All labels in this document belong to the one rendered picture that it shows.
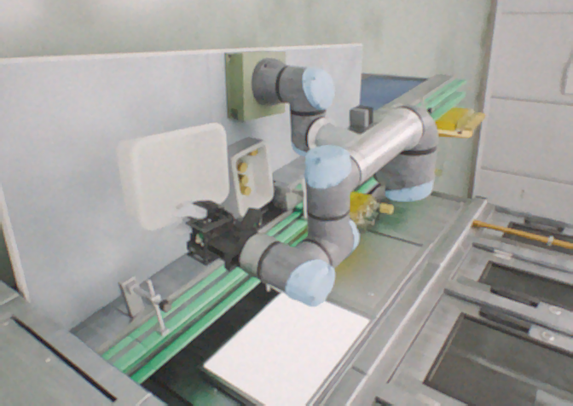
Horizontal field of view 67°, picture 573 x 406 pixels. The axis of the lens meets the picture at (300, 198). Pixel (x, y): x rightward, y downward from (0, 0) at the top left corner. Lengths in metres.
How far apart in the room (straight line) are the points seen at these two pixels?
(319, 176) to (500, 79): 6.78
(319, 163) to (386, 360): 0.77
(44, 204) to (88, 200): 0.10
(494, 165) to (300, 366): 6.80
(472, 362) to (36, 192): 1.21
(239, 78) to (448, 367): 1.04
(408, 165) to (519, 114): 6.46
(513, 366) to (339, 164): 0.90
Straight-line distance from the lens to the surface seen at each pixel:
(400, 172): 1.06
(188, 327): 1.33
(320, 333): 1.36
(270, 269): 0.71
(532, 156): 7.65
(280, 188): 1.57
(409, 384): 1.31
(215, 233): 0.79
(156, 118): 1.28
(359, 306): 1.44
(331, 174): 0.69
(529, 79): 7.33
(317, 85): 1.31
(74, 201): 1.20
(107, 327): 1.27
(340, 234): 0.75
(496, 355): 1.43
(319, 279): 0.68
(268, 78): 1.39
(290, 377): 1.26
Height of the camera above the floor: 1.77
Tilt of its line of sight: 33 degrees down
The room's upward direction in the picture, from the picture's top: 105 degrees clockwise
